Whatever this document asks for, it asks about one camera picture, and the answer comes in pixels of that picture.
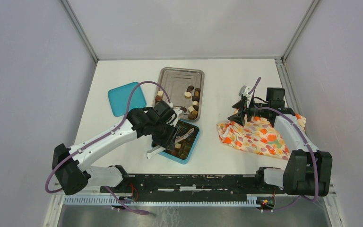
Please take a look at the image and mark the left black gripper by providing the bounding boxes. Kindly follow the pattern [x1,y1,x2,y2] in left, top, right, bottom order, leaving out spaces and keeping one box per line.
[152,121,180,151]

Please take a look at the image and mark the metal serving tongs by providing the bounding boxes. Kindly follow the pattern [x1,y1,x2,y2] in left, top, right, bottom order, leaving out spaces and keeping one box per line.
[146,128,195,160]

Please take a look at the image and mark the teal chocolate box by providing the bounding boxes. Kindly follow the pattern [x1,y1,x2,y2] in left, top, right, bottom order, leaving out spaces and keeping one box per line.
[159,121,200,165]

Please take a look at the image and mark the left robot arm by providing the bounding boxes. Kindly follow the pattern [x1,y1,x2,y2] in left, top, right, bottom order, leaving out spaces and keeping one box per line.
[49,101,183,195]

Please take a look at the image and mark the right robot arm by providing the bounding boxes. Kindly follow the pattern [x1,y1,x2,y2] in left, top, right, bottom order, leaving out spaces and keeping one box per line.
[228,86,333,197]

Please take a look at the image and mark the floral cloth bag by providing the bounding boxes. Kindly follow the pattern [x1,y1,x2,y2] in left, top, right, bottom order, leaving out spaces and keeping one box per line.
[216,117,290,160]

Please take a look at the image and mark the pile of assorted chocolates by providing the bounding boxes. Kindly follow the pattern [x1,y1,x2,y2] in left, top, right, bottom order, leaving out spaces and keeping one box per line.
[163,81,195,121]

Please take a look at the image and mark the silver metal tray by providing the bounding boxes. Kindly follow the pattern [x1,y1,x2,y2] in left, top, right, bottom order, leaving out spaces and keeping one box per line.
[158,67,205,122]

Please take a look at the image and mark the teal box lid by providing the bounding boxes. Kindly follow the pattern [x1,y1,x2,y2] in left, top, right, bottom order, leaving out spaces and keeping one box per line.
[107,82,147,117]

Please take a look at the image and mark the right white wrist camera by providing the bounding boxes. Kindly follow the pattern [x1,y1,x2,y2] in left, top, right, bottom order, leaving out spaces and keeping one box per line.
[239,85,254,100]

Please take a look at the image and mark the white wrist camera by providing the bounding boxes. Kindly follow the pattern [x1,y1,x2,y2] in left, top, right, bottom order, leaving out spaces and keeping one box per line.
[166,102,184,127]
[239,85,254,100]

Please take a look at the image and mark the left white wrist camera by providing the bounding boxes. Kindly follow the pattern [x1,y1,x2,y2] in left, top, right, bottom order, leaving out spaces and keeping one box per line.
[166,102,184,127]

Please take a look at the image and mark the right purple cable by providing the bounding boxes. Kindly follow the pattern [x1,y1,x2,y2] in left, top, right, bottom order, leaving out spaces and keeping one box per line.
[250,77,319,214]

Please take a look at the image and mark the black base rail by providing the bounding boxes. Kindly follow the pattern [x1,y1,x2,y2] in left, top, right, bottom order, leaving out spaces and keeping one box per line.
[111,174,285,202]

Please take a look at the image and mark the white slotted cable duct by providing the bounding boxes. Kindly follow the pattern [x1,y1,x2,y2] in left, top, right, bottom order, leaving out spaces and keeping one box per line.
[63,193,264,208]

